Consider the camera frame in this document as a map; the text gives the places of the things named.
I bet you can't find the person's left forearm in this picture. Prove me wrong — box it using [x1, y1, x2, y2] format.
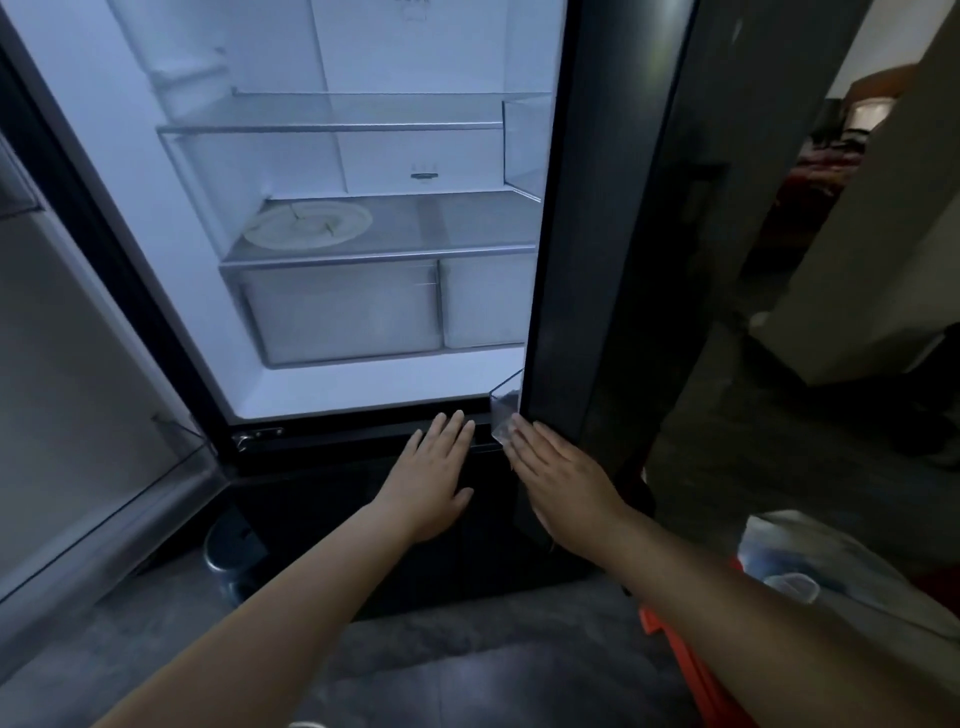
[93, 503, 429, 728]

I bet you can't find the glass refrigerator shelf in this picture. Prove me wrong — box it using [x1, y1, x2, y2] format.
[155, 91, 555, 138]
[218, 188, 543, 273]

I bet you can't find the person's right hand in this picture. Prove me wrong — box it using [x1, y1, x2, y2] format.
[500, 413, 635, 556]

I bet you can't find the person's left hand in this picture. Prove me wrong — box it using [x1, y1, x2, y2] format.
[371, 410, 478, 545]

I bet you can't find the crisper drawer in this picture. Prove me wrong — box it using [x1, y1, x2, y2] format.
[438, 251, 538, 352]
[238, 258, 445, 369]

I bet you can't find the clear round plate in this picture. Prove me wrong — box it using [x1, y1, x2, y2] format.
[241, 199, 375, 251]

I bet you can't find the dark blue trash bin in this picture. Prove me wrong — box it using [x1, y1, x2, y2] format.
[202, 509, 271, 605]

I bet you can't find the clear door bin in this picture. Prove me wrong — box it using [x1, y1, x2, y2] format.
[500, 93, 556, 204]
[488, 368, 526, 445]
[0, 416, 230, 609]

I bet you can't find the black refrigerator body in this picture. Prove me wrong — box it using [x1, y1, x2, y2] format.
[0, 0, 594, 624]

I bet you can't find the person's right forearm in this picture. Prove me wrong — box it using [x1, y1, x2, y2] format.
[569, 513, 960, 728]

